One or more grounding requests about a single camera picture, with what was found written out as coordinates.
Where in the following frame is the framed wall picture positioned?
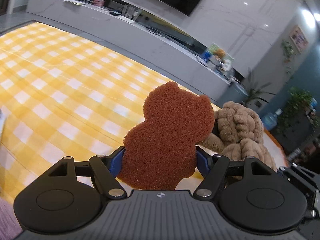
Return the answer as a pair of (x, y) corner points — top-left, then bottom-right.
(289, 25), (308, 53)

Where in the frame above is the blue water jug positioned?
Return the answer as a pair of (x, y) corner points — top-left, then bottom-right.
(262, 109), (282, 130)

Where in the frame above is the hanging ivy plant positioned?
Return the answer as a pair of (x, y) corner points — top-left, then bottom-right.
(281, 39), (298, 75)

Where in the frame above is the beige plush teddy bear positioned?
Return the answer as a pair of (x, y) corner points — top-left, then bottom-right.
(197, 101), (277, 180)

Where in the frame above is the purple cloth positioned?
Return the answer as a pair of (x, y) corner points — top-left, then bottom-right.
(0, 197), (23, 240)

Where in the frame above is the clear acrylic holder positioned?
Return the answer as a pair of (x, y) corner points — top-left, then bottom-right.
(122, 4), (140, 20)

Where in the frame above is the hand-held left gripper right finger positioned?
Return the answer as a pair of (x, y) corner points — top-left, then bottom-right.
(195, 147), (277, 199)

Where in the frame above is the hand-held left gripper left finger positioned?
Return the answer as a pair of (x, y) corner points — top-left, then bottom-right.
(47, 146), (127, 199)

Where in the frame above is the bushy green plant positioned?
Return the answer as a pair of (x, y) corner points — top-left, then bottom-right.
(277, 87), (314, 135)

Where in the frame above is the long-leaf potted plant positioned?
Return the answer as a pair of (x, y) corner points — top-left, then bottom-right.
(241, 67), (277, 109)

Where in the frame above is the white TV cabinet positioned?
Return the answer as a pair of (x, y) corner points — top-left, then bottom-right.
(26, 0), (247, 105)

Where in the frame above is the brown bear-shaped sponge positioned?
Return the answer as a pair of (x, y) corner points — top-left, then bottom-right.
(117, 81), (215, 190)

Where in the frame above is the yellow checkered blanket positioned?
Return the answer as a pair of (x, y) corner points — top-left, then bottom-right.
(0, 20), (275, 205)

